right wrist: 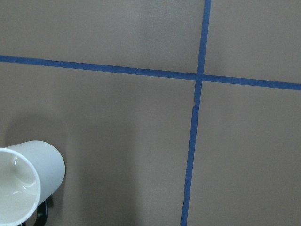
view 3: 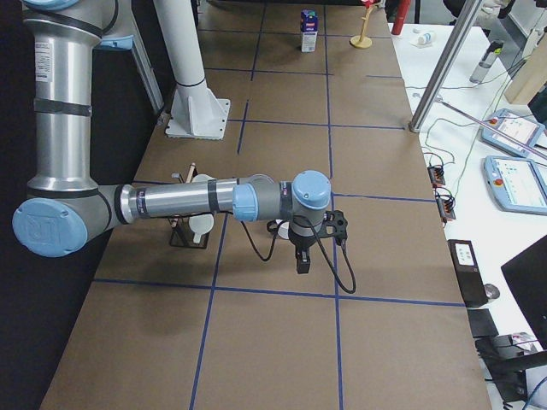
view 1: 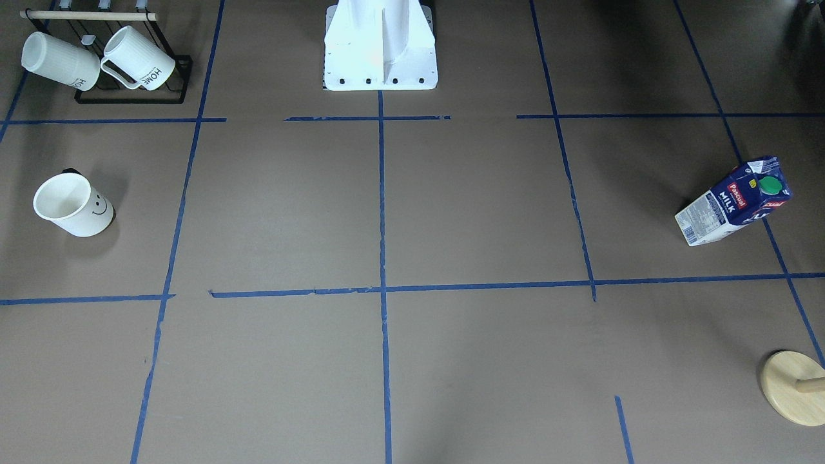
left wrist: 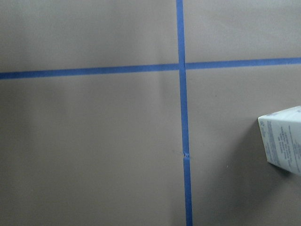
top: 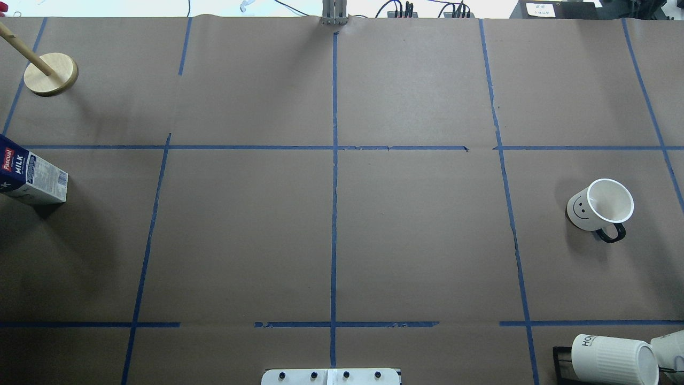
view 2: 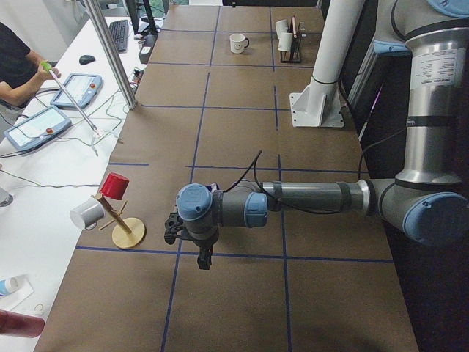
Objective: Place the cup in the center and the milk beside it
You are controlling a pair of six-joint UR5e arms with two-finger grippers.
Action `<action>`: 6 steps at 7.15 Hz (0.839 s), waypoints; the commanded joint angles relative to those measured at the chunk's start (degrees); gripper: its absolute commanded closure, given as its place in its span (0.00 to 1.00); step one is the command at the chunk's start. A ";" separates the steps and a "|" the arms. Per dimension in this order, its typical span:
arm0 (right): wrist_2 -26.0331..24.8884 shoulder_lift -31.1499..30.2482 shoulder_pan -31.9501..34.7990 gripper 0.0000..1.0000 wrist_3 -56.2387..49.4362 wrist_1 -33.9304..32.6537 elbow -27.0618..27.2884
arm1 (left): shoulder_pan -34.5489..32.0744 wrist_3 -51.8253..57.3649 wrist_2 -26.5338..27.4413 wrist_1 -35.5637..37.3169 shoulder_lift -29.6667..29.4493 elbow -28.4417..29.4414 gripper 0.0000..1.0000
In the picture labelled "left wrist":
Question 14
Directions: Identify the white milk carton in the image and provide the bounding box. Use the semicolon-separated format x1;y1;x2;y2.
258;106;301;175

